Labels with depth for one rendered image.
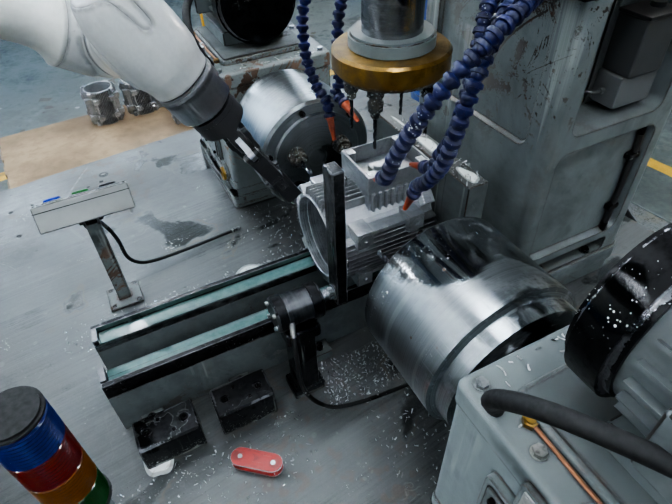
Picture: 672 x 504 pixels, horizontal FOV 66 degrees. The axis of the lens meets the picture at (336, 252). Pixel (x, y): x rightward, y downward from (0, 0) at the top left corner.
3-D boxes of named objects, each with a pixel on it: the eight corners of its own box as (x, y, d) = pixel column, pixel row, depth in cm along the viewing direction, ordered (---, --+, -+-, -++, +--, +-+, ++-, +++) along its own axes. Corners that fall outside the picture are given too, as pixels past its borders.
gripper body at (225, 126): (236, 100, 73) (273, 142, 80) (218, 78, 79) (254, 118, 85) (196, 135, 73) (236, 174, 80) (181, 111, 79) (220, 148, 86)
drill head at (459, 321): (455, 276, 99) (474, 166, 83) (633, 460, 72) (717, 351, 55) (339, 325, 92) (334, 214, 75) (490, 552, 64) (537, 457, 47)
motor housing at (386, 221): (383, 216, 113) (386, 139, 100) (432, 270, 100) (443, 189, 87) (299, 245, 107) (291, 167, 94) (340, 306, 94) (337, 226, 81)
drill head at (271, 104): (309, 127, 144) (303, 35, 127) (376, 196, 119) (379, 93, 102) (223, 151, 136) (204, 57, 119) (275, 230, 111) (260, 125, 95)
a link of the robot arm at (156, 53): (224, 50, 69) (175, 44, 78) (136, -56, 58) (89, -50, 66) (176, 112, 67) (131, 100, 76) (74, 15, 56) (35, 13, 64)
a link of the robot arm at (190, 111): (196, 44, 74) (222, 75, 79) (149, 87, 75) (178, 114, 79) (215, 67, 68) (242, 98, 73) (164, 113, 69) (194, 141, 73)
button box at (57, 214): (135, 204, 105) (126, 179, 104) (136, 206, 98) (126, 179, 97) (45, 231, 100) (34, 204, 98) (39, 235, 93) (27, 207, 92)
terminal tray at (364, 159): (396, 166, 100) (398, 132, 95) (427, 194, 93) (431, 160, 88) (341, 183, 96) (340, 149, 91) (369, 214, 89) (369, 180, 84)
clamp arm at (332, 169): (343, 289, 87) (338, 158, 70) (351, 300, 85) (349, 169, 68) (324, 296, 86) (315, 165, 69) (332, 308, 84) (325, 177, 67)
